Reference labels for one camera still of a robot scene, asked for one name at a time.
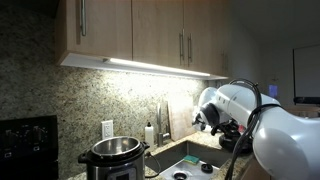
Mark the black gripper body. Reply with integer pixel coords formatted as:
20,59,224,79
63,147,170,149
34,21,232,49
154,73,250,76
210,120,242,137

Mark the stainless steel electric cooker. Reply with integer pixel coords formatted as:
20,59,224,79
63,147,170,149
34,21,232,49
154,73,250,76
77,135,151,180

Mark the steel kitchen sink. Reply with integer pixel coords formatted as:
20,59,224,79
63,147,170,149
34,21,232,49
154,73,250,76
145,140,234,180

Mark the black sink stopper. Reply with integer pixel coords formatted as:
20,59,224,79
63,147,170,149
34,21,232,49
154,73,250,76
200,162,215,175

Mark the wooden cutting board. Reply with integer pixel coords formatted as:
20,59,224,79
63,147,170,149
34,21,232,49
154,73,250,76
166,94,199,142

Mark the green and yellow sponge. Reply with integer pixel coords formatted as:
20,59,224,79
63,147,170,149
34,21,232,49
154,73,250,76
183,154,201,166

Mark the small blue-lit monitor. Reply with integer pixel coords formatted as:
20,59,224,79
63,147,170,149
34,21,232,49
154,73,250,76
268,83,279,99

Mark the steel sink faucet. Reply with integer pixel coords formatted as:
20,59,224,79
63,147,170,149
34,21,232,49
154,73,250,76
156,102,172,148

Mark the white soap dispenser bottle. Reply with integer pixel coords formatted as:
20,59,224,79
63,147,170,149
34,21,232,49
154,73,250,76
144,121,156,150

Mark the under-cabinet light strip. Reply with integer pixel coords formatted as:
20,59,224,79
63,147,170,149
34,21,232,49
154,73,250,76
102,57,212,79

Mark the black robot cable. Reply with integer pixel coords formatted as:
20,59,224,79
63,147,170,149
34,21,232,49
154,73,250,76
224,77,284,180

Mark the black cooker power cord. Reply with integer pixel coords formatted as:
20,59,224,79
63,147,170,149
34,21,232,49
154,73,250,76
144,151,162,180

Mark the steel cabinet door handle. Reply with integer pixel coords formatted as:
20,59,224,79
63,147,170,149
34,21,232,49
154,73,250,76
187,32,194,67
179,28,186,66

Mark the large wall screen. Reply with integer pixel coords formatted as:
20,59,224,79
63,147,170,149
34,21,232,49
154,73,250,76
292,44,320,105

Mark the white wall outlet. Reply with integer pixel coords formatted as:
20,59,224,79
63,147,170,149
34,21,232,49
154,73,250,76
100,119,115,141

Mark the wooden wall cabinet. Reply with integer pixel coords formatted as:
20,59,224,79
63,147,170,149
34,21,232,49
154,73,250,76
55,0,232,81

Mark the long steel cabinet handle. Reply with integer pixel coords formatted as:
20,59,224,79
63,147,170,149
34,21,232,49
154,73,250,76
79,0,88,37

